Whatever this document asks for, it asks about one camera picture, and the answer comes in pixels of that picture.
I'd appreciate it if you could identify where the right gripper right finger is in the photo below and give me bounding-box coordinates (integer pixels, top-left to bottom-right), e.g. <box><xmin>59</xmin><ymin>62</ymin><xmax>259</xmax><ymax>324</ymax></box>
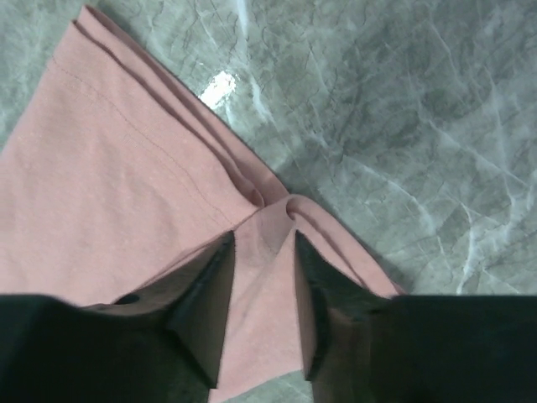
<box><xmin>295</xmin><ymin>232</ymin><xmax>394</xmax><ymax>382</ymax></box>

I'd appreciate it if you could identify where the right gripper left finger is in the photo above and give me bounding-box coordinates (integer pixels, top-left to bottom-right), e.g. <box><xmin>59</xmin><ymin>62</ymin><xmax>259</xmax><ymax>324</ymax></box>
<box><xmin>88</xmin><ymin>232</ymin><xmax>235</xmax><ymax>389</ymax></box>

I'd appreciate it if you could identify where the pink t shirt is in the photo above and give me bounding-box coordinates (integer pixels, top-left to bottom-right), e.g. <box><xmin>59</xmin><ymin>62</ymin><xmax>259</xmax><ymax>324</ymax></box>
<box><xmin>1</xmin><ymin>6</ymin><xmax>400</xmax><ymax>402</ymax></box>

